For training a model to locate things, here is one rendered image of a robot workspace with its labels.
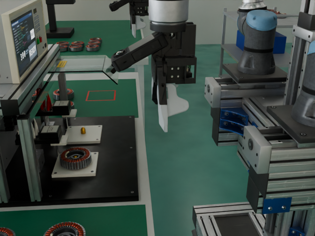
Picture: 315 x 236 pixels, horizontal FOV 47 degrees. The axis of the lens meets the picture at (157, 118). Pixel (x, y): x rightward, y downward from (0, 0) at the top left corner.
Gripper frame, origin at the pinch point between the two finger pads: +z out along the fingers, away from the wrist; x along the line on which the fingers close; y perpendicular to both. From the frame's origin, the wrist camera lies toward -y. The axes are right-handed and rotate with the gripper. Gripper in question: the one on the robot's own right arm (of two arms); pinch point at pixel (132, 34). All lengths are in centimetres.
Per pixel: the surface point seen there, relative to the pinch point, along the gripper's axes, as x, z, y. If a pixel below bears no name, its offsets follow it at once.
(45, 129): -43, 23, -33
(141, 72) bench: 116, 52, 13
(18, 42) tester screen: -46, -8, -37
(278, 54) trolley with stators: 188, 61, 158
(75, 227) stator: -79, 37, -21
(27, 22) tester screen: -32, -11, -36
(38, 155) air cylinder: -44, 33, -37
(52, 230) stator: -79, 37, -28
